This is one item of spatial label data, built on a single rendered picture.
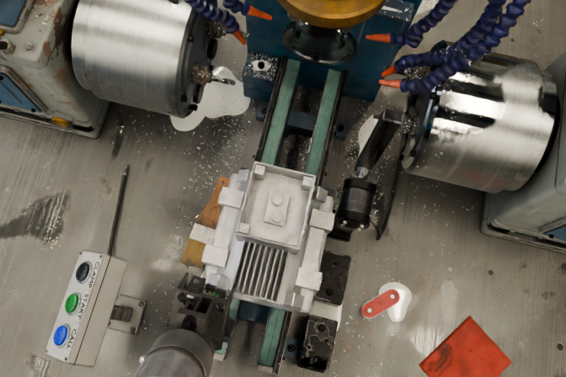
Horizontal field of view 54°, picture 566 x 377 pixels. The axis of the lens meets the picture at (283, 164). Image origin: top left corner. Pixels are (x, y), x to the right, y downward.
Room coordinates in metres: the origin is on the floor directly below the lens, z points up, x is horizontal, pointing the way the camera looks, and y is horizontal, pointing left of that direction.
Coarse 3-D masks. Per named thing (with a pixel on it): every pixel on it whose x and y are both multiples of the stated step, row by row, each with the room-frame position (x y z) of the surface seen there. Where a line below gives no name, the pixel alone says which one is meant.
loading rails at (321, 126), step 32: (288, 64) 0.56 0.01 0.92; (288, 96) 0.48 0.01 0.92; (288, 128) 0.45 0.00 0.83; (320, 128) 0.42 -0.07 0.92; (256, 160) 0.33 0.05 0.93; (320, 160) 0.35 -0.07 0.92; (256, 320) 0.03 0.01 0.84; (288, 320) 0.04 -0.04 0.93; (224, 352) -0.03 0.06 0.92; (288, 352) -0.02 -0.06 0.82
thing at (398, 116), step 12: (384, 120) 0.31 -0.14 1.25; (396, 120) 0.32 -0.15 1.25; (372, 132) 0.33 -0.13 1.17; (384, 132) 0.31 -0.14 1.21; (396, 132) 0.31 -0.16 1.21; (372, 144) 0.31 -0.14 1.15; (384, 144) 0.31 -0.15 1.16; (360, 156) 0.32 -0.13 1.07; (372, 156) 0.31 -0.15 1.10; (372, 168) 0.31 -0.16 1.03
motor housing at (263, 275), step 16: (224, 208) 0.20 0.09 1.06; (320, 208) 0.22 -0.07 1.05; (224, 224) 0.17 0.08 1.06; (224, 240) 0.15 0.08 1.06; (304, 240) 0.16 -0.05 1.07; (320, 240) 0.17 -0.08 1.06; (240, 256) 0.12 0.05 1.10; (256, 256) 0.12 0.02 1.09; (272, 256) 0.13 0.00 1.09; (288, 256) 0.13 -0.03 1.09; (304, 256) 0.14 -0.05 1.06; (320, 256) 0.14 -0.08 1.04; (208, 272) 0.09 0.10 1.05; (224, 272) 0.09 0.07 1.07; (240, 272) 0.10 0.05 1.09; (256, 272) 0.10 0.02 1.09; (272, 272) 0.10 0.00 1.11; (288, 272) 0.11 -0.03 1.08; (240, 288) 0.07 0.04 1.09; (256, 288) 0.07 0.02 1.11; (272, 288) 0.08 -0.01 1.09; (288, 288) 0.08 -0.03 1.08; (272, 304) 0.06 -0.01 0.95; (304, 304) 0.06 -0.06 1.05
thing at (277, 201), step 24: (264, 168) 0.25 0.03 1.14; (264, 192) 0.22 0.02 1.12; (288, 192) 0.23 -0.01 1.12; (312, 192) 0.24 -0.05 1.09; (240, 216) 0.17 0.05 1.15; (264, 216) 0.18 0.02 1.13; (288, 216) 0.19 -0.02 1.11; (240, 240) 0.14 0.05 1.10; (264, 240) 0.14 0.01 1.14; (288, 240) 0.15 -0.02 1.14
